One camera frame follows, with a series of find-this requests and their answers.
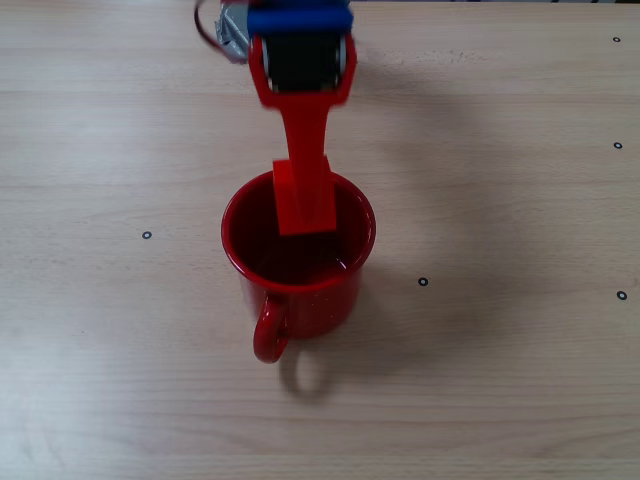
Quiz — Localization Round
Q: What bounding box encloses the red cube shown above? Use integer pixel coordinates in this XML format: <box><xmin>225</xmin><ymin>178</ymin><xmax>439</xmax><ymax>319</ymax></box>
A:
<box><xmin>271</xmin><ymin>155</ymin><xmax>338</xmax><ymax>237</ymax></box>

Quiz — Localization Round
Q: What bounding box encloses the red enamel mug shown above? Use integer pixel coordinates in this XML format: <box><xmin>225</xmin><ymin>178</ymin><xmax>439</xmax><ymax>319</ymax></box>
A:
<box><xmin>220</xmin><ymin>169</ymin><xmax>377</xmax><ymax>365</ymax></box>

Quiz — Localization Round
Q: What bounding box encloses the red cable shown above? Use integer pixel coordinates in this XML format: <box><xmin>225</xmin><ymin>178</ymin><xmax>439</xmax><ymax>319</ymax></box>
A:
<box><xmin>192</xmin><ymin>0</ymin><xmax>224</xmax><ymax>53</ymax></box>

